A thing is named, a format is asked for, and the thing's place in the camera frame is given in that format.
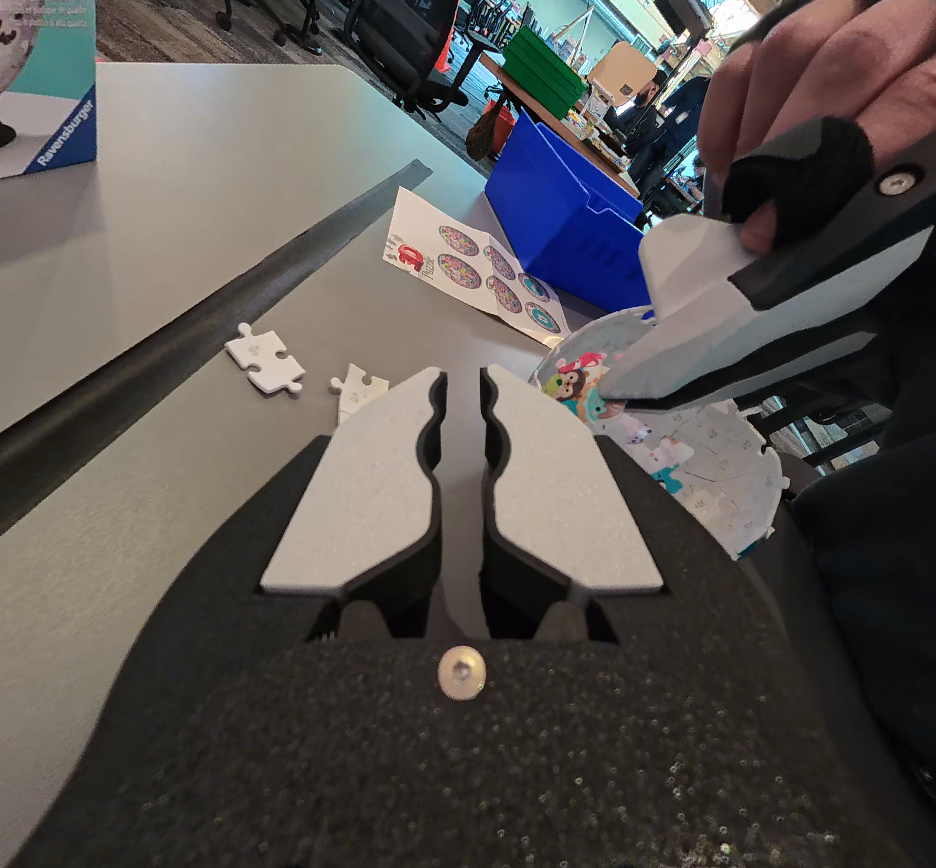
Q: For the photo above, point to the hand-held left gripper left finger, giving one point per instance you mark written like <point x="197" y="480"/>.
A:
<point x="359" y="517"/>

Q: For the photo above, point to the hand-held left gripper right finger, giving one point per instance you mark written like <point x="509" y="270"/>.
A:
<point x="571" y="517"/>

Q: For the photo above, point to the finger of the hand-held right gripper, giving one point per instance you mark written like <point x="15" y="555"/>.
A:
<point x="695" y="261"/>
<point x="731" y="342"/>

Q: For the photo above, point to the colourful puzzle ball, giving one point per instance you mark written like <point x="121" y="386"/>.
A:
<point x="717" y="473"/>

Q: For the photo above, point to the two joined white puzzle pieces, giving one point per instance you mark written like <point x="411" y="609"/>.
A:
<point x="359" y="388"/>

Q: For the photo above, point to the single white puzzle piece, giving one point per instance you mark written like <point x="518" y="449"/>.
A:
<point x="266" y="359"/>

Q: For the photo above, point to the white puzzle leaflet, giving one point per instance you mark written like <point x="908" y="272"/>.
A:
<point x="468" y="261"/>

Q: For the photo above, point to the colourful puzzle box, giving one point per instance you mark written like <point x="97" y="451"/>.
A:
<point x="59" y="49"/>

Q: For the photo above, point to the person's right hand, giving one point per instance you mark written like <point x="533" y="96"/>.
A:
<point x="834" y="56"/>

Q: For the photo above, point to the blue plastic bin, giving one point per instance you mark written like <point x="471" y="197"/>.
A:
<point x="563" y="217"/>

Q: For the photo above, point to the wooden desk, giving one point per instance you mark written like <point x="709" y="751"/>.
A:
<point x="549" y="108"/>

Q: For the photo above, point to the green plastic bin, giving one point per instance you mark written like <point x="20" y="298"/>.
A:
<point x="544" y="71"/>

